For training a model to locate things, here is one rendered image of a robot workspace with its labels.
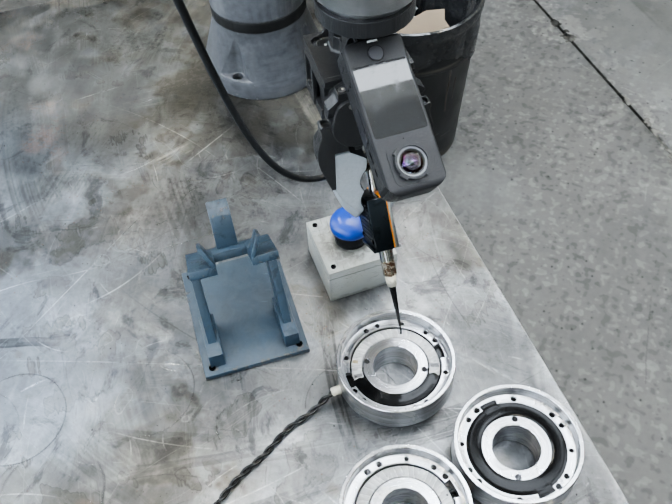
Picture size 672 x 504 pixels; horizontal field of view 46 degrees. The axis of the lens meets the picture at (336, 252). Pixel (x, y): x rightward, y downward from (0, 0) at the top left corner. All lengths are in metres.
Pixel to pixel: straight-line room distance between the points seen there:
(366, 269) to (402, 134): 0.24
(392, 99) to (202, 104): 0.48
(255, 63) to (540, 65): 1.49
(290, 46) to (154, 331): 0.39
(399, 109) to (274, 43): 0.43
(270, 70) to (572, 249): 1.10
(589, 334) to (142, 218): 1.13
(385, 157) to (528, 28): 1.98
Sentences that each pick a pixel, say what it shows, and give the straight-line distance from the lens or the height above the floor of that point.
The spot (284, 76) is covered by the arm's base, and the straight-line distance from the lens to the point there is 0.99.
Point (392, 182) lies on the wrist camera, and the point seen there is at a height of 1.05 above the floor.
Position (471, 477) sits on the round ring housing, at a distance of 0.66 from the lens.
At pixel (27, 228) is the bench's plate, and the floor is 0.80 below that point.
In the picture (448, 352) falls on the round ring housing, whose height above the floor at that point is 0.83.
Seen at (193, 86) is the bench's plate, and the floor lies 0.80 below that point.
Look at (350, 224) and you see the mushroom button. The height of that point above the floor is 0.87.
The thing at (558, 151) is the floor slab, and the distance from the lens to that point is 2.13.
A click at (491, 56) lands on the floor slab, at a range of 2.39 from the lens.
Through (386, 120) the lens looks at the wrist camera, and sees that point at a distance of 0.56.
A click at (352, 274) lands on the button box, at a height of 0.83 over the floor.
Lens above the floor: 1.45
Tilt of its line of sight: 51 degrees down
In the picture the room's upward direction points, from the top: 3 degrees counter-clockwise
